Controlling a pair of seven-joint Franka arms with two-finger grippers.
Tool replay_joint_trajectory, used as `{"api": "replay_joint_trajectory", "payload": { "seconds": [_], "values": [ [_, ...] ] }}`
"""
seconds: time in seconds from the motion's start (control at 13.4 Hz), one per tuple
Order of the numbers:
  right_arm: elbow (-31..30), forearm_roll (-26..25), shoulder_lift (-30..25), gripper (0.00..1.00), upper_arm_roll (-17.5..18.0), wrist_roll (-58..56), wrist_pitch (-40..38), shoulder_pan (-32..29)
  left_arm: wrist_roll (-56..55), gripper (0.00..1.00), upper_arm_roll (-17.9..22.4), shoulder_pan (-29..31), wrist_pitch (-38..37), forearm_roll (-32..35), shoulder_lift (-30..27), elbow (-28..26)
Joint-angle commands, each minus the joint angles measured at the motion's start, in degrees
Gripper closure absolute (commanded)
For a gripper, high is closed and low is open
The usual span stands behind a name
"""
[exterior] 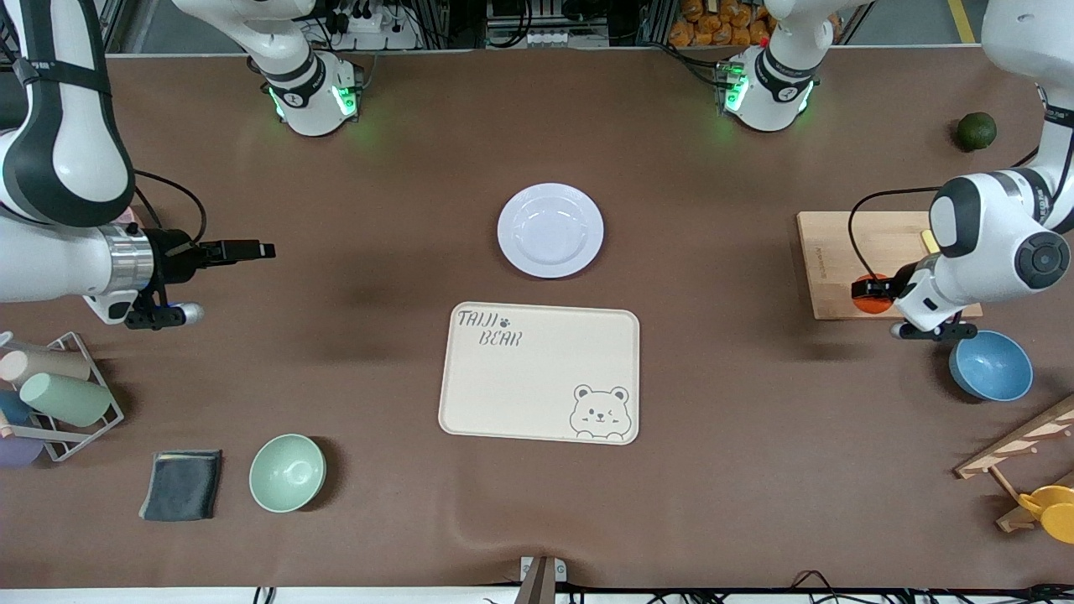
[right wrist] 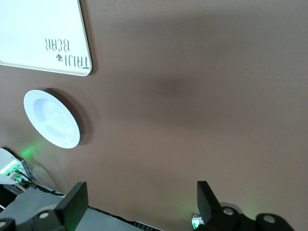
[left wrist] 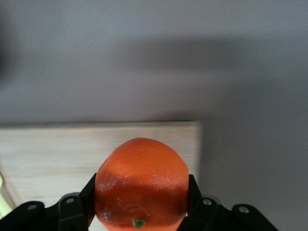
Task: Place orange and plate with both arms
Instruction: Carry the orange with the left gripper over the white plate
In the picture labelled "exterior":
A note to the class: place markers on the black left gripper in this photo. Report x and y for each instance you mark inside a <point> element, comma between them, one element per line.
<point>875,289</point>

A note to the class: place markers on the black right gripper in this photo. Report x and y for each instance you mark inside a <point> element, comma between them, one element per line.
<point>174,252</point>

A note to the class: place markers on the orange mandarin fruit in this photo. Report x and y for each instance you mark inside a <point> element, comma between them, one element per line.
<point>873,306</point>

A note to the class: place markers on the white round plate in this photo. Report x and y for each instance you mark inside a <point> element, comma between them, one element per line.
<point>550,231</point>

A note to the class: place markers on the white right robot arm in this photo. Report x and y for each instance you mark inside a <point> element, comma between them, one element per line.
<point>67,92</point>

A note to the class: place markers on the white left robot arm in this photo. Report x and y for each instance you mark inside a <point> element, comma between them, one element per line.
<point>990,243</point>

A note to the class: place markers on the wooden cutting board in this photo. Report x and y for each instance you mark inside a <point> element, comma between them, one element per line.
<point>826,252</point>

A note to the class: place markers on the blue bowl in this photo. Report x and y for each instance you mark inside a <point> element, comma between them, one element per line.
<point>994,373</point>

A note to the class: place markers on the dark green round fruit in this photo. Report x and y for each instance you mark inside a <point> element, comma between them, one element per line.
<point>977,132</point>

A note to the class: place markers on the wooden drying rack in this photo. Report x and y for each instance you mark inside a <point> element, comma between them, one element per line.
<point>1019,440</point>

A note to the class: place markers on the beige cup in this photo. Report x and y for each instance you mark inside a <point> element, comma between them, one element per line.
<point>50,363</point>

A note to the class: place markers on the light green cup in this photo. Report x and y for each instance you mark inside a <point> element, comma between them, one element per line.
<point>67,400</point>

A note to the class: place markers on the light green bowl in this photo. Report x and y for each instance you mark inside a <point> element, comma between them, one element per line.
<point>287,474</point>

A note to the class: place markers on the dark grey folded cloth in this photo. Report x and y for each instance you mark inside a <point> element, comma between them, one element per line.
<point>180,486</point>

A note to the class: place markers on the white power strip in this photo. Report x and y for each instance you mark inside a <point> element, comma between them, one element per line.
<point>373,25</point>

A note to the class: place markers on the brown table mat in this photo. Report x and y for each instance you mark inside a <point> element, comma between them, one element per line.
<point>713,503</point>

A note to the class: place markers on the blue cup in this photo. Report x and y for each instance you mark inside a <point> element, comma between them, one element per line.
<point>13,408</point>

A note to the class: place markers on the yellow mug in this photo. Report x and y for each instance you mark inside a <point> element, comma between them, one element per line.
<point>1059,516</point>

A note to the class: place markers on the purple cup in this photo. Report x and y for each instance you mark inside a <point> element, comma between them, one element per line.
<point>17,453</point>

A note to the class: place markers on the bag of orange buns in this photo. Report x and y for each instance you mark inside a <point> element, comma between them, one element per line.
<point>722,25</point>

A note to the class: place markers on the cream tray with bear print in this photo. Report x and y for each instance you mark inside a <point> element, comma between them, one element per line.
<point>537,386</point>

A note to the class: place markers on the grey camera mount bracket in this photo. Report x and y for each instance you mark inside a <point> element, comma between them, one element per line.
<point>539,579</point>

